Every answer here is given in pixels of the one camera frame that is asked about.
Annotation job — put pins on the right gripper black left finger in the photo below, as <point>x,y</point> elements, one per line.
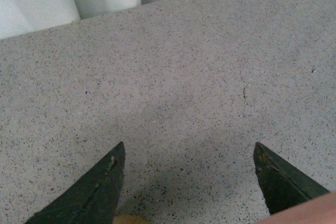
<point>93,198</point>

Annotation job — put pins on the wooden cylindrical chopstick holder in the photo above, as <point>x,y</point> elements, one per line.
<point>129,219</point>

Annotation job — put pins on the person's hand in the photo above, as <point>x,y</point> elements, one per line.
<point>318,210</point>

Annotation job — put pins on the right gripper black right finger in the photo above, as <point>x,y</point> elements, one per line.
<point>283,185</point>

